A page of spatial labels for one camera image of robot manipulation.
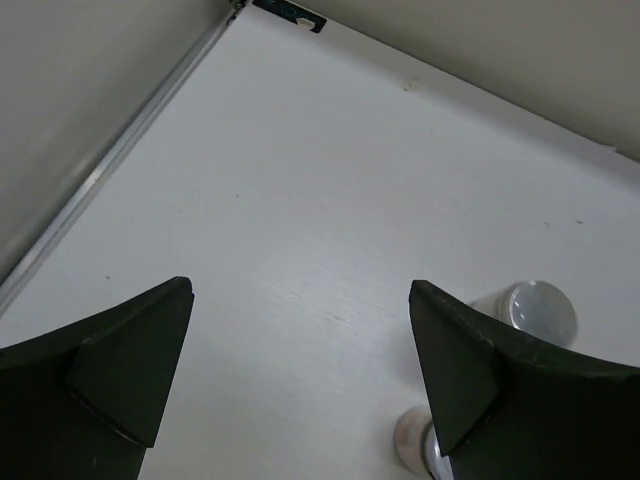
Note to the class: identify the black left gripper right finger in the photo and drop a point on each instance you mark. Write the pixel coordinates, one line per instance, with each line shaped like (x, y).
(507, 405)

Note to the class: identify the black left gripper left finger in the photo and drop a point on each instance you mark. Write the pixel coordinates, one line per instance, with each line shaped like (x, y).
(86, 401)

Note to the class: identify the short silver-lid jar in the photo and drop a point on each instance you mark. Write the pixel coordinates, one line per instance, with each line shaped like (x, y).
(417, 446)

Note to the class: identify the tall blue-label spice bottle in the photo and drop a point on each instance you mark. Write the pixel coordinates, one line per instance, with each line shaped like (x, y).
(535, 307)

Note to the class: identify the black corner label left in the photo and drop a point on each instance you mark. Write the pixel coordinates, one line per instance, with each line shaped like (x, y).
(293, 13)

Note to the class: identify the aluminium table edge rail left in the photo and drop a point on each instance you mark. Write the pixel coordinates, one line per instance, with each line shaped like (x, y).
(81, 81)

